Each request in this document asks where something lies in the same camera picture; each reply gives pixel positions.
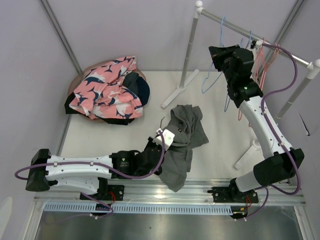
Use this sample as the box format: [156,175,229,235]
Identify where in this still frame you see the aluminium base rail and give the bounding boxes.
[34,179,306,206]

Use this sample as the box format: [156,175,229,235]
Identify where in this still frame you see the pink wire hanger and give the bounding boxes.
[259,48,280,90]
[237,44,266,128]
[250,39,266,83]

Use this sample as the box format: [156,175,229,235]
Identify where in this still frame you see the black shorts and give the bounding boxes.
[64,92,137,126]

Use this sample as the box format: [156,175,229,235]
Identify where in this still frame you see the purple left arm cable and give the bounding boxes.
[14,131,167,223]

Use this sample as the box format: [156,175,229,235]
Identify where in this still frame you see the metal clothes rack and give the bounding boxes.
[160,0,320,170]

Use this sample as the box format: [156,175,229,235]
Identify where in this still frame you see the pink patterned shorts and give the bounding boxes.
[65,55,143,121]

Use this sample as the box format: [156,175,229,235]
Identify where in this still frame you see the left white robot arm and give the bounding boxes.
[25,134,174,200]

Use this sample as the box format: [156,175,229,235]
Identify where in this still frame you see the white slotted cable duct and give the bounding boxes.
[43,202,233,216]

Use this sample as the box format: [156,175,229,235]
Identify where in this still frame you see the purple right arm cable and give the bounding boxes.
[232,42,303,222]

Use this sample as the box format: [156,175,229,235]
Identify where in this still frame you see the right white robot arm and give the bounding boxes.
[208,45,305,203]

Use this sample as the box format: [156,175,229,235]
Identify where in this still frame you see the navy blue shorts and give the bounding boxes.
[122,72,150,106]

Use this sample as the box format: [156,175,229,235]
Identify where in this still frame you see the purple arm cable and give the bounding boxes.
[14,131,167,223]
[232,42,303,222]

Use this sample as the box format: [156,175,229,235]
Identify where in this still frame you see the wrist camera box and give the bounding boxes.
[249,39,266,73]
[153,128,175,149]

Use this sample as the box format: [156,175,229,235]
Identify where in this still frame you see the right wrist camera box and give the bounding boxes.
[249,39,266,73]

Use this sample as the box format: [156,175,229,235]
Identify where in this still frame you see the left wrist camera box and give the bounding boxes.
[153,128,175,149]

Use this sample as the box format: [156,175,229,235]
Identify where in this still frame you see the grey shorts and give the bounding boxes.
[159,104,209,192]

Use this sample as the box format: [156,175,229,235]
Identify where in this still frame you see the pink translucent plastic basket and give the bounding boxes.
[64,60,147,126]

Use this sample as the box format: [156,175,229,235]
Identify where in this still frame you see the blue wire hanger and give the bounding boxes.
[201,16,228,94]
[224,36,251,112]

